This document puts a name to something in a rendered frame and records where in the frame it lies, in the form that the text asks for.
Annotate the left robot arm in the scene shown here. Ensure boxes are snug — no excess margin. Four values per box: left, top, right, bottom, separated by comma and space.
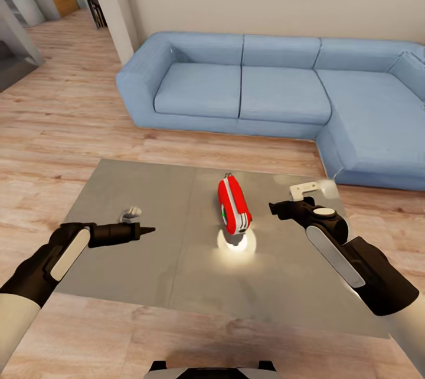
0, 207, 155, 374

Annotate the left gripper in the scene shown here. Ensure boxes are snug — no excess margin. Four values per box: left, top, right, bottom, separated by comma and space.
107, 223, 155, 246

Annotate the radio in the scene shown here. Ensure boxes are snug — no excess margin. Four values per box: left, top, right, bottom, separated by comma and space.
218, 174, 252, 235

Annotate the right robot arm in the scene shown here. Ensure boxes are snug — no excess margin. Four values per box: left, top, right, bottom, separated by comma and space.
269, 182, 425, 379

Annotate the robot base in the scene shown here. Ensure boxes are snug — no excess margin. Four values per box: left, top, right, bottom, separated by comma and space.
142, 361, 283, 379

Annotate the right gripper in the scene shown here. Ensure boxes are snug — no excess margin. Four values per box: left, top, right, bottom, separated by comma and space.
269, 197, 315, 222

